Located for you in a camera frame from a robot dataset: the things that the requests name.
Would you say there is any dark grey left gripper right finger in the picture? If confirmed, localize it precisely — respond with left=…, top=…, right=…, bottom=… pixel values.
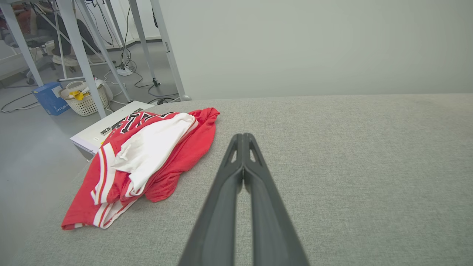
left=244, top=133, right=309, bottom=266

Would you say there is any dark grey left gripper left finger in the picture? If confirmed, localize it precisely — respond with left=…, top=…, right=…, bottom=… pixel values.
left=177, top=133, right=245, bottom=266

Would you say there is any red and white jersey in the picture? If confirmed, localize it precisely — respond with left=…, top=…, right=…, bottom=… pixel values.
left=61, top=107, right=221, bottom=230

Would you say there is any white cloth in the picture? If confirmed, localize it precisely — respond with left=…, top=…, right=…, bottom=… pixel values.
left=11, top=93, right=473, bottom=266

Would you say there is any flat white box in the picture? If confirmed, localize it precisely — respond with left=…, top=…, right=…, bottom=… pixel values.
left=69, top=100, right=156, bottom=156

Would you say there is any grey metal table leg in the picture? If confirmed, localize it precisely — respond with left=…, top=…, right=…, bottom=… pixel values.
left=0, top=0, right=44, bottom=88
left=77, top=0, right=132, bottom=103
left=57, top=0, right=108, bottom=119
left=149, top=0, right=191, bottom=101
left=127, top=0, right=159, bottom=86

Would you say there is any white plastic laundry basket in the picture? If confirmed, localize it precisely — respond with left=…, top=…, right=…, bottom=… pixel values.
left=59, top=81, right=109, bottom=117

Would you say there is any blue cardboard box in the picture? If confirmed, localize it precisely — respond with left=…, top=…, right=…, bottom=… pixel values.
left=32, top=82, right=71, bottom=116

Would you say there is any seated person in dark trousers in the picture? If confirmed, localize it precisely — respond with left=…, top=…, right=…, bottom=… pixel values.
left=35, top=11, right=107, bottom=67

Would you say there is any grey office chair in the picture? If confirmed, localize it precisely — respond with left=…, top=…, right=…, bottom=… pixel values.
left=0, top=7, right=57, bottom=86

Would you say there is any black floor cable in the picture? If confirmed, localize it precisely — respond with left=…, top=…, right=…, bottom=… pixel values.
left=0, top=92, right=41, bottom=113
left=103, top=0, right=181, bottom=105

